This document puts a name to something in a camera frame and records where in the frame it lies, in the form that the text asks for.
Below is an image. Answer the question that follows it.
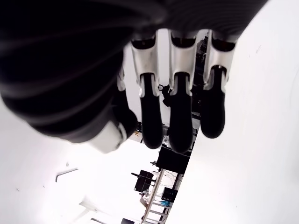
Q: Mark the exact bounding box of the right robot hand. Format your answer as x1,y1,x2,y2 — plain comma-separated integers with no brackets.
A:
0,0,270,154

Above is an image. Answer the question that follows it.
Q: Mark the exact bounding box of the black device on stand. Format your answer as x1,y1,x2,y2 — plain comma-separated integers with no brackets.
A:
131,169,157,192

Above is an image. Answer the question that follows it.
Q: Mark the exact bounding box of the black square box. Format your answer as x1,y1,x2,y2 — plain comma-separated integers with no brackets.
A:
156,144,189,175

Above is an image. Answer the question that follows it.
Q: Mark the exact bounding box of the silver metal frame rack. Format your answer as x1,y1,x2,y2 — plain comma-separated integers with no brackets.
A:
141,168,185,224

